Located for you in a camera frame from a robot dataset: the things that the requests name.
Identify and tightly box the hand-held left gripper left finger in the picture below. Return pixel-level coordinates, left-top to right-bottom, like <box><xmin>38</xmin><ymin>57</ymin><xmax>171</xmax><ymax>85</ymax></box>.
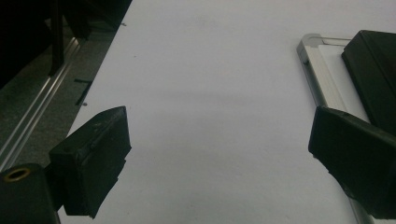
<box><xmin>49</xmin><ymin>105</ymin><xmax>133</xmax><ymax>219</ymax></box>

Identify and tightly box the black stand pole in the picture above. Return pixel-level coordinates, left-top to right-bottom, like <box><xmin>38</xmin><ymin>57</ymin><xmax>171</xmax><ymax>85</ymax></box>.
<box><xmin>49</xmin><ymin>0</ymin><xmax>65</xmax><ymax>77</ymax></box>

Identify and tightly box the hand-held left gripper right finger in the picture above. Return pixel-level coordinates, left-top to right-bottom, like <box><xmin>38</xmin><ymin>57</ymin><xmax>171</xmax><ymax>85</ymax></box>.
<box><xmin>307</xmin><ymin>105</ymin><xmax>396</xmax><ymax>220</ymax></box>

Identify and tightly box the metal floor rail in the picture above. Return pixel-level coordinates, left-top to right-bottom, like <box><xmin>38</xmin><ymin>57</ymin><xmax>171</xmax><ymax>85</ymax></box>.
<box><xmin>0</xmin><ymin>36</ymin><xmax>86</xmax><ymax>173</ymax></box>

